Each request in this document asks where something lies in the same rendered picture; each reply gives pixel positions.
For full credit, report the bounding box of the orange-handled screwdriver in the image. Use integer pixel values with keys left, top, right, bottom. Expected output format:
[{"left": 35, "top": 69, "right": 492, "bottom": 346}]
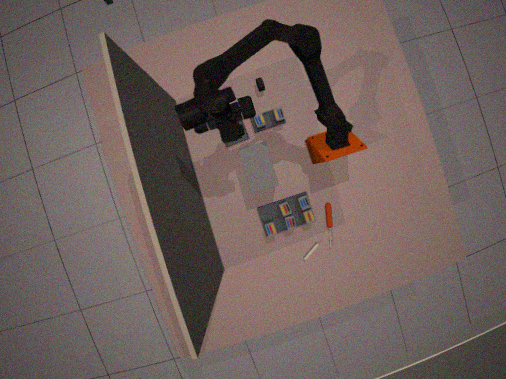
[{"left": 325, "top": 203, "right": 333, "bottom": 247}]

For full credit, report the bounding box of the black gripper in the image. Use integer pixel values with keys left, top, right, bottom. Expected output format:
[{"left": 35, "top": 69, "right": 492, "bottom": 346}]
[{"left": 194, "top": 96, "right": 256, "bottom": 134}]

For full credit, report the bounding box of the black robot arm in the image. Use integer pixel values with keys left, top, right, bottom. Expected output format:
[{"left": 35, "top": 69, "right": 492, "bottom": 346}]
[{"left": 175, "top": 19, "right": 353, "bottom": 150}]

